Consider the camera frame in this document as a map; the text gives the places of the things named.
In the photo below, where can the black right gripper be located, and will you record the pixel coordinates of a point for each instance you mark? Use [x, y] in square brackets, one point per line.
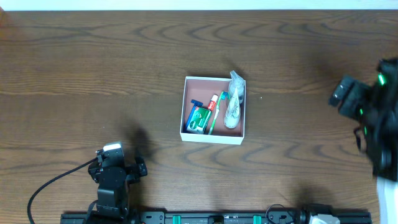
[347, 96]

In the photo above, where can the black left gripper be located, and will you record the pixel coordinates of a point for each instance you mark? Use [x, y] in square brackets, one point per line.
[137, 169]

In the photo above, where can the green white soap bar pack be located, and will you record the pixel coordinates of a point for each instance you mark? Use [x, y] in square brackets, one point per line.
[198, 120]

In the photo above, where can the blue disposable razor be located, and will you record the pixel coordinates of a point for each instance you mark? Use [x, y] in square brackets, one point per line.
[195, 104]

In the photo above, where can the red teal toothpaste tube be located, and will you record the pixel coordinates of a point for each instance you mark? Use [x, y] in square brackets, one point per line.
[213, 102]

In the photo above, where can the white patterned cream tube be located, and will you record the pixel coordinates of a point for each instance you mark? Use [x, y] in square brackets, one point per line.
[233, 111]

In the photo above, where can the clear pump bottle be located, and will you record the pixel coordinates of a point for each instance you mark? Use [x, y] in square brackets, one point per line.
[237, 83]

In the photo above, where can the green white toothbrush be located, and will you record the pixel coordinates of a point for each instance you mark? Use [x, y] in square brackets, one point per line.
[223, 96]

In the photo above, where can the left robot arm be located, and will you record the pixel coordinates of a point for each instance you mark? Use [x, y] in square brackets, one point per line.
[114, 179]

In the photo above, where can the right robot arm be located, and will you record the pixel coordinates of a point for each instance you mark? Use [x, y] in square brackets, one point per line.
[374, 107]

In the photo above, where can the white square cardboard box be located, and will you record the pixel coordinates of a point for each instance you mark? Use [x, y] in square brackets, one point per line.
[202, 89]

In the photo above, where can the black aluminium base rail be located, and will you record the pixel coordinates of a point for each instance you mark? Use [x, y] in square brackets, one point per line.
[313, 213]

